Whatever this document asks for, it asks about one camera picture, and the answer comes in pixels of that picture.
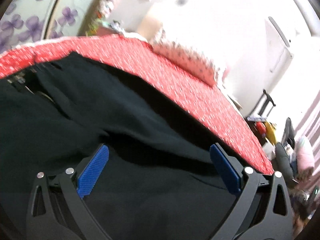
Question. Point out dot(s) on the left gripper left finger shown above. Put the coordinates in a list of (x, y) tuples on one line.
[(57, 209)]

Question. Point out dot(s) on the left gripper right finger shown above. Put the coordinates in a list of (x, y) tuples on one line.
[(262, 208)]

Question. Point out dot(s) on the black pants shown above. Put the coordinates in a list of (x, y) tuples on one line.
[(159, 181)]

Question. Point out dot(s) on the dark grey jacket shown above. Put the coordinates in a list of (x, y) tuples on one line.
[(283, 159)]

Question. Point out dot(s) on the pink folded blanket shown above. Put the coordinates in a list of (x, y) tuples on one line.
[(304, 155)]

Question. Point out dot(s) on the yellow and red bag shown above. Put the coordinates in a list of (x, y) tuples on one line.
[(266, 132)]

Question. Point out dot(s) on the red floral bedspread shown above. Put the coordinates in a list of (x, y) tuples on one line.
[(206, 104)]

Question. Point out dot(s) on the floral pillow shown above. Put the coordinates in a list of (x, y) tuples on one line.
[(197, 64)]

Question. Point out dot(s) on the white door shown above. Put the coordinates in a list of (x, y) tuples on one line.
[(263, 51)]

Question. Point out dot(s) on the wardrobe with purple flowers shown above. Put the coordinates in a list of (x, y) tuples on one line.
[(25, 21)]

